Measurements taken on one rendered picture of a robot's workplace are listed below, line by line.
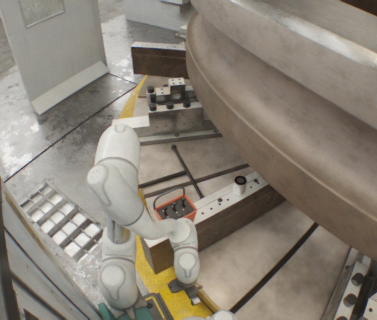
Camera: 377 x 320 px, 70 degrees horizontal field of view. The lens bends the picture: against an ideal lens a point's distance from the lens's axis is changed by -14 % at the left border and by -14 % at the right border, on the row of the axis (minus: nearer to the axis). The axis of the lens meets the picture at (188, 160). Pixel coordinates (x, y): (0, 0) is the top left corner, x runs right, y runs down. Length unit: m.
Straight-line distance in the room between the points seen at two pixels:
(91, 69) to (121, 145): 3.65
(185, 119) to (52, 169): 1.46
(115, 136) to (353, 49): 0.88
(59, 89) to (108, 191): 3.51
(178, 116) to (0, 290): 2.23
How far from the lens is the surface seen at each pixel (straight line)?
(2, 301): 0.46
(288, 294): 2.04
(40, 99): 4.15
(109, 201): 0.82
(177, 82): 2.53
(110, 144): 0.91
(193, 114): 2.54
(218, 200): 1.84
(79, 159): 3.21
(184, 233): 1.28
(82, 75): 4.43
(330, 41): 1.22
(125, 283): 1.29
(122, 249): 1.34
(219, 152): 2.65
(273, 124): 1.66
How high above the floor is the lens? 2.15
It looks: 46 degrees down
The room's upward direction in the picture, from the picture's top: straight up
